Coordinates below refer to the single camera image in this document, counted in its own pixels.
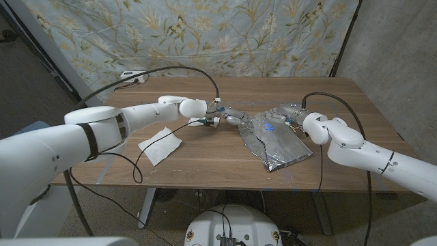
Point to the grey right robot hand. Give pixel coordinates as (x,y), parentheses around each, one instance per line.
(290,112)

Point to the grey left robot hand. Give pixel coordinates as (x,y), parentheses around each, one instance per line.
(235,116)

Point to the aluminum foil sheet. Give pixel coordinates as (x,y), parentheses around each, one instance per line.
(273,143)

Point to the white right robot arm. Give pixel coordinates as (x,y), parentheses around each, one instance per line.
(358,147)

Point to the white left shoulder cover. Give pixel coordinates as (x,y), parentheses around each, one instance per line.
(68,242)

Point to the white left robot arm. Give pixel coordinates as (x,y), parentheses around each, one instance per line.
(136,116)

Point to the white right shoulder cover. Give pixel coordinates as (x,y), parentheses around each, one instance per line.
(426,242)

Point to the crumpled white paper towel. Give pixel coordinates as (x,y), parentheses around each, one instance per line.
(194,122)

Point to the flat white paper towel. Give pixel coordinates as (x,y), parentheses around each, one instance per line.
(160,145)

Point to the floral printed backdrop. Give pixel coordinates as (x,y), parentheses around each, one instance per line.
(205,34)

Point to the black backdrop pole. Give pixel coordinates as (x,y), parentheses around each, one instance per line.
(345,41)

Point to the white power strip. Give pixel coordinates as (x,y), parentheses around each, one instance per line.
(140,79)

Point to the black ribbed round object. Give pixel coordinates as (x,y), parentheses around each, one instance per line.
(167,194)

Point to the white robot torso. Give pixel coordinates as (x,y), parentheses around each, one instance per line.
(232,222)

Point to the grey table leg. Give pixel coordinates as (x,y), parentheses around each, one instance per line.
(147,208)
(322,215)

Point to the small grey port module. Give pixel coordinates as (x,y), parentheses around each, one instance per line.
(227,241)

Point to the black box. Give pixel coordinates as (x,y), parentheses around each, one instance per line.
(293,240)

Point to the white stand panel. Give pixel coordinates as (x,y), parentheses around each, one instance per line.
(48,218)

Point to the light grey slanted post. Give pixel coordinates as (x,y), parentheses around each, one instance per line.
(44,41)

